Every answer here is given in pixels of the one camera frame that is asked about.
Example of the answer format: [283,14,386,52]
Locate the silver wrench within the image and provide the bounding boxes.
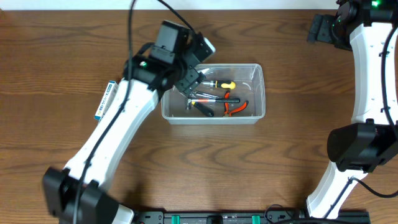
[188,91,220,99]

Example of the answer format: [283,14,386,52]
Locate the stubby yellow black screwdriver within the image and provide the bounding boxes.
[202,80,236,90]

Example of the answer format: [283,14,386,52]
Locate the small black orange hammer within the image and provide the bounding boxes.
[185,98,240,109]

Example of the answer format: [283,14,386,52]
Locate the slim black yellow screwdriver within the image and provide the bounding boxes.
[191,102,214,117]

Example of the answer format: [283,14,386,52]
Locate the red handled pliers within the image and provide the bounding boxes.
[222,90,249,118]

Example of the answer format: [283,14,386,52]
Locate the white and blue box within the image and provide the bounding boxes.
[94,80,119,121]

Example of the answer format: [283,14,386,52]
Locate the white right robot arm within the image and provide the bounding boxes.
[306,0,397,221]

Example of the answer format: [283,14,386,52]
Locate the clear plastic container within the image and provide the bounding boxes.
[161,63,266,124]

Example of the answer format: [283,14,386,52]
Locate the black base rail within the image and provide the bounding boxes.
[132,210,371,224]

